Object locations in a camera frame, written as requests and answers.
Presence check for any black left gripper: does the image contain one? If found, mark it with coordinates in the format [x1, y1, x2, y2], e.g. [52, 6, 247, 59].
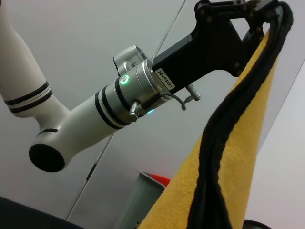
[152, 0, 282, 94]

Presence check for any grey perforated storage box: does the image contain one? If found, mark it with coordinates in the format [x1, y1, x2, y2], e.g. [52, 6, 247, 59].
[119, 170, 169, 229]

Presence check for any black tablecloth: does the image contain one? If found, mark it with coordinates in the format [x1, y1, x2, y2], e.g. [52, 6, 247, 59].
[0, 195, 81, 229]

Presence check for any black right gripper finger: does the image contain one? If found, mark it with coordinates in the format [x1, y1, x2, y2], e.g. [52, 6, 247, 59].
[243, 219, 275, 229]

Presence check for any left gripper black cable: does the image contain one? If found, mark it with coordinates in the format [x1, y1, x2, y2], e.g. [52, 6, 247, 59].
[130, 84, 202, 118]

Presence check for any left wrist camera housing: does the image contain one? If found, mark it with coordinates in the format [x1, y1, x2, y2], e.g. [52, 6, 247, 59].
[113, 44, 149, 77]

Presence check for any yellow grey towel black edge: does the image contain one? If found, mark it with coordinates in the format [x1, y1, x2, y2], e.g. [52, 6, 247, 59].
[137, 1, 295, 229]

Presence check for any red plastic item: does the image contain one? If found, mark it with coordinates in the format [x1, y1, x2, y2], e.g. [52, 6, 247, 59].
[152, 173, 171, 186]

